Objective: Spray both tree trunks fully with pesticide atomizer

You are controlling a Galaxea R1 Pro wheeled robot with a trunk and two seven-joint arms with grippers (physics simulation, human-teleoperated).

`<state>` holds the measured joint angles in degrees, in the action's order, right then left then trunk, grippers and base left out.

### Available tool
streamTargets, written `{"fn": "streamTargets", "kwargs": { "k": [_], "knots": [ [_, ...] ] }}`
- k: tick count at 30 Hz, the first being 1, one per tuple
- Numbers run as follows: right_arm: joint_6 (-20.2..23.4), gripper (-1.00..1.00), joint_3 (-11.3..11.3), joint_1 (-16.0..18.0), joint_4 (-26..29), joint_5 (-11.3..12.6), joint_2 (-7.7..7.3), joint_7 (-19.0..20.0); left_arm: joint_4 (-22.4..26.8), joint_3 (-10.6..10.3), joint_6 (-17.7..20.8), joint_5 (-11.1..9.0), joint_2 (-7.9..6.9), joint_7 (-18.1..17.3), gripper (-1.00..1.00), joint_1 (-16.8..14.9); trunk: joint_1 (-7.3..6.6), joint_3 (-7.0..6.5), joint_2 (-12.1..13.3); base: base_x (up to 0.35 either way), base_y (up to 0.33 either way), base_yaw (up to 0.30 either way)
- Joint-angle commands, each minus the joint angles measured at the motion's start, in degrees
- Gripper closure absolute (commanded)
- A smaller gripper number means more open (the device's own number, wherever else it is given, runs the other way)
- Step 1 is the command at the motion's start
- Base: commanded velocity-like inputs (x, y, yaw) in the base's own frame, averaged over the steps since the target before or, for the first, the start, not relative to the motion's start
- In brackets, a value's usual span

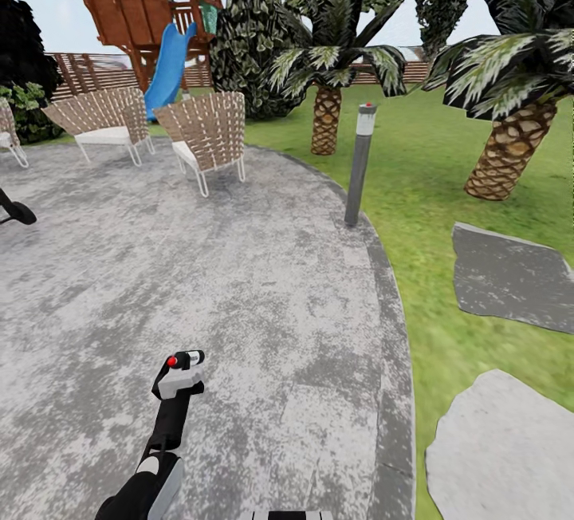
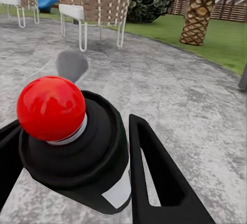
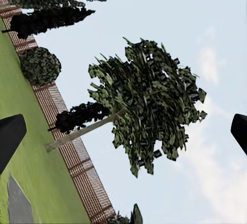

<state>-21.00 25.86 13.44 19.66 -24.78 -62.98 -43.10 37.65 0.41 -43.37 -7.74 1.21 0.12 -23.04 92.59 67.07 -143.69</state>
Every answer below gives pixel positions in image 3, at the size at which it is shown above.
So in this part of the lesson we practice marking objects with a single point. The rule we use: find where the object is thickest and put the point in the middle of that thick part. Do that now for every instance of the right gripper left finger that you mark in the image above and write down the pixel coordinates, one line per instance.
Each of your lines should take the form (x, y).
(12, 131)

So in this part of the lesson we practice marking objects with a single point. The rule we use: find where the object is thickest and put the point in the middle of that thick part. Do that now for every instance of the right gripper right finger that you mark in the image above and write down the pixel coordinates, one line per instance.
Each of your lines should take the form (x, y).
(239, 130)

